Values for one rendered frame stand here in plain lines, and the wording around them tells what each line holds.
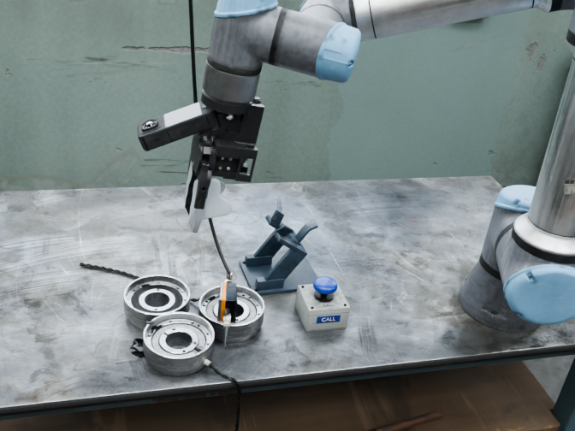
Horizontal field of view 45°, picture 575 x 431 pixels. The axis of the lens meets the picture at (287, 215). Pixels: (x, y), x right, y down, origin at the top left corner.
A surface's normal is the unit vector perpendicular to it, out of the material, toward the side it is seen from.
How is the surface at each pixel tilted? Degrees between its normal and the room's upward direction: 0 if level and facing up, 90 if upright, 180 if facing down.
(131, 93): 90
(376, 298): 0
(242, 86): 91
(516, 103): 90
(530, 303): 97
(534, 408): 0
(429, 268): 0
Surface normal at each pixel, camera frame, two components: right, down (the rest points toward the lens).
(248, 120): 0.24, 0.52
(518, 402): 0.10, -0.86
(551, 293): -0.13, 0.60
